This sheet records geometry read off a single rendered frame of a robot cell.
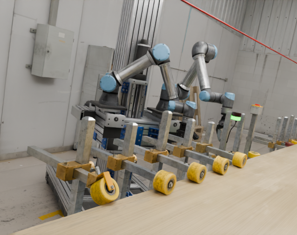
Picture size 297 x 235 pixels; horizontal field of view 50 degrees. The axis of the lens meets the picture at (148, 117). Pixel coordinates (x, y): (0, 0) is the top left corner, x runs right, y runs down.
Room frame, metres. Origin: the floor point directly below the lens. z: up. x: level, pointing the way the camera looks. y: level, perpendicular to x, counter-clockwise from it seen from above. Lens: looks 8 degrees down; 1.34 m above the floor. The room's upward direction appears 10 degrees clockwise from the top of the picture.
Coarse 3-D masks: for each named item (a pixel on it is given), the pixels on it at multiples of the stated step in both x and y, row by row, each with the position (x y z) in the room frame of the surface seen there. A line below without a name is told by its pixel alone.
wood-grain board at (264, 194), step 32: (256, 160) 2.01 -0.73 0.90; (288, 160) 2.19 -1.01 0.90; (160, 192) 1.16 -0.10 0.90; (192, 192) 1.22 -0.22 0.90; (224, 192) 1.29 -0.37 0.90; (256, 192) 1.36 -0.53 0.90; (288, 192) 1.45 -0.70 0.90; (64, 224) 0.80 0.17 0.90; (96, 224) 0.83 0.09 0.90; (128, 224) 0.86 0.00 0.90; (160, 224) 0.90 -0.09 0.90; (192, 224) 0.94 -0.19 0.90; (224, 224) 0.98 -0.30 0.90; (256, 224) 1.02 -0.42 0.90; (288, 224) 1.07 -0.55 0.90
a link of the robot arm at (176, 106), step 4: (168, 104) 2.25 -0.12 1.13; (172, 104) 2.24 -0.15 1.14; (176, 104) 2.24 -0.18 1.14; (180, 104) 2.24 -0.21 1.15; (184, 104) 2.25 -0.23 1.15; (168, 108) 2.25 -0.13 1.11; (172, 108) 2.24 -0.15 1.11; (176, 108) 2.24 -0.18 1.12; (180, 108) 2.24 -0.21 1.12; (180, 112) 2.25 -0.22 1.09
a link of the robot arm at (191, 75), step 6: (210, 48) 2.52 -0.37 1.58; (216, 48) 2.58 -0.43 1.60; (210, 54) 2.53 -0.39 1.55; (216, 54) 2.58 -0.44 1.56; (192, 66) 2.62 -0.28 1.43; (192, 72) 2.62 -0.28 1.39; (186, 78) 2.65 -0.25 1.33; (192, 78) 2.64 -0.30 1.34; (180, 84) 2.68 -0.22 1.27; (186, 84) 2.66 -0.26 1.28; (180, 90) 2.67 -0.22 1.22; (186, 90) 2.67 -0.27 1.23; (180, 96) 2.68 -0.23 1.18; (186, 96) 2.72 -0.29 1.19
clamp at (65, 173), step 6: (72, 162) 1.11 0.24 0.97; (90, 162) 1.15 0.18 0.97; (60, 168) 1.06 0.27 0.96; (66, 168) 1.04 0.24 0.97; (72, 168) 1.06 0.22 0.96; (84, 168) 1.11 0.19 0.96; (90, 168) 1.13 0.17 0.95; (60, 174) 1.06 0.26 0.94; (66, 174) 1.04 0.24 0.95; (72, 174) 1.07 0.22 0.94; (66, 180) 1.05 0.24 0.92
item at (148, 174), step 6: (96, 150) 1.36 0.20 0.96; (102, 150) 1.37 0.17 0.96; (96, 156) 1.36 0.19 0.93; (102, 156) 1.34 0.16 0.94; (126, 162) 1.26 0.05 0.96; (132, 162) 1.27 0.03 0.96; (126, 168) 1.26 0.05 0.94; (132, 168) 1.24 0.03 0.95; (138, 168) 1.22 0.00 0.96; (144, 168) 1.22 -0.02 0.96; (138, 174) 1.22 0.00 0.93; (144, 174) 1.20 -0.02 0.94; (150, 174) 1.18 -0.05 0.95
